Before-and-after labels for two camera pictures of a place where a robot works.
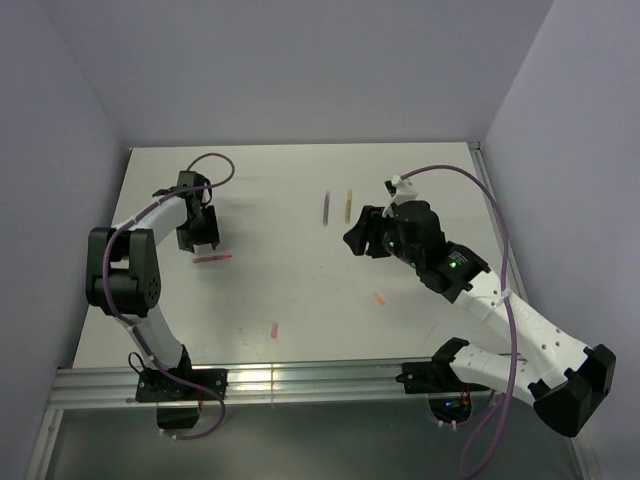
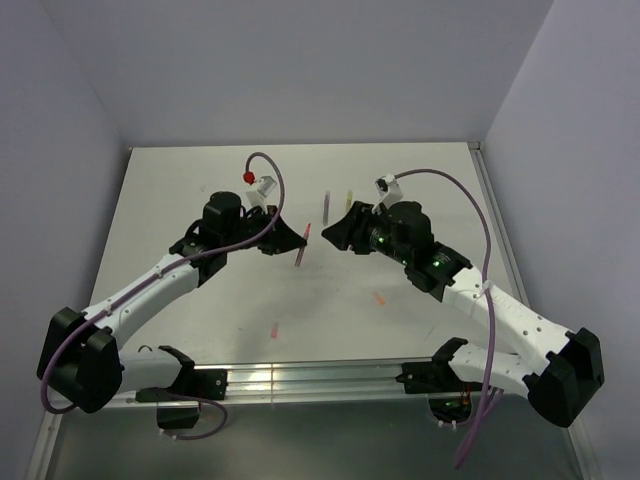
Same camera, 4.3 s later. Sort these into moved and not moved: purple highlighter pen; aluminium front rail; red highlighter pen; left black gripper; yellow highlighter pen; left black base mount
Moved: red highlighter pen; left black gripper
Not moved: left black base mount; aluminium front rail; yellow highlighter pen; purple highlighter pen
